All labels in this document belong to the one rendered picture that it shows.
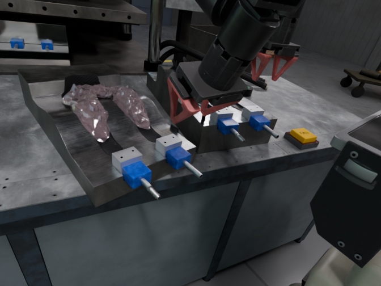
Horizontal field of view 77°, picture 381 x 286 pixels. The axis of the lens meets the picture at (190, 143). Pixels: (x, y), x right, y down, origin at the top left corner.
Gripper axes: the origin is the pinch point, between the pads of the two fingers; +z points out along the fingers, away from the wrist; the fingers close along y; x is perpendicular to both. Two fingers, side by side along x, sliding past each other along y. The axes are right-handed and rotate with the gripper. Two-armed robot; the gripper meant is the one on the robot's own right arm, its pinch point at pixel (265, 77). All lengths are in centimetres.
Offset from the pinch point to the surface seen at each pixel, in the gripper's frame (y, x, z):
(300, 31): -689, -592, 54
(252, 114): 1.1, 1.3, 10.5
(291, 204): -37, 5, 56
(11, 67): 67, -75, 24
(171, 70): 14.3, -29.3, 8.4
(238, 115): 3.4, -1.8, 12.2
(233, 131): 10.8, 6.5, 11.7
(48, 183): 53, 4, 22
